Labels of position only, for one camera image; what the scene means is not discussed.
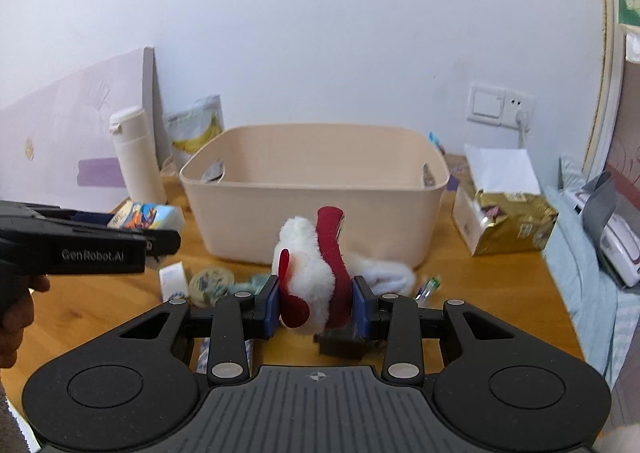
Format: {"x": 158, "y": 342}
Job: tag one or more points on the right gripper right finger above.
{"x": 395, "y": 320}

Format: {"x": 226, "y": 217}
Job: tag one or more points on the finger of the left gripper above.
{"x": 161, "y": 243}

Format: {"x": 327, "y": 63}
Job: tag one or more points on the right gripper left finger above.
{"x": 239, "y": 317}

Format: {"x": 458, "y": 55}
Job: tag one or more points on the red white plush toy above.
{"x": 315, "y": 288}

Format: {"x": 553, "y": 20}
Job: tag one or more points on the person's left hand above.
{"x": 17, "y": 313}

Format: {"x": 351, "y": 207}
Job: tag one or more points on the green pen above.
{"x": 426, "y": 290}

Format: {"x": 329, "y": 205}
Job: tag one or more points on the teal patterned cloth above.
{"x": 253, "y": 285}

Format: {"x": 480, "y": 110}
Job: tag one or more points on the white fluffy sock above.
{"x": 382, "y": 276}

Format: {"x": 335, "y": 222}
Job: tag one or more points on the round tin with print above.
{"x": 208, "y": 286}

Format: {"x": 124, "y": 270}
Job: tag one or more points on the small white card box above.
{"x": 173, "y": 283}

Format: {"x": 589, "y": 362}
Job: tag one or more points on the black cartoon card box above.
{"x": 345, "y": 343}

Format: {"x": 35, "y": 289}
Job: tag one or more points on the beige plastic storage bin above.
{"x": 244, "y": 184}

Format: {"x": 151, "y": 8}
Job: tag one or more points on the banana chips bag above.
{"x": 190, "y": 129}

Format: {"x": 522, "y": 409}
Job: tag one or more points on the cream thermos bottle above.
{"x": 135, "y": 151}

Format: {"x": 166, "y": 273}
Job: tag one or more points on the gold foil snack bag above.
{"x": 513, "y": 223}

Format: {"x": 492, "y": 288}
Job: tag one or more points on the blue toy on table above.
{"x": 435, "y": 140}

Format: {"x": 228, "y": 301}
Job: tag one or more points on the light blue bedding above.
{"x": 604, "y": 315}

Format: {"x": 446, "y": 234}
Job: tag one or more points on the white pink device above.
{"x": 611, "y": 236}

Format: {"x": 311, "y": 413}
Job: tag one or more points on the white wall switch socket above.
{"x": 498, "y": 106}

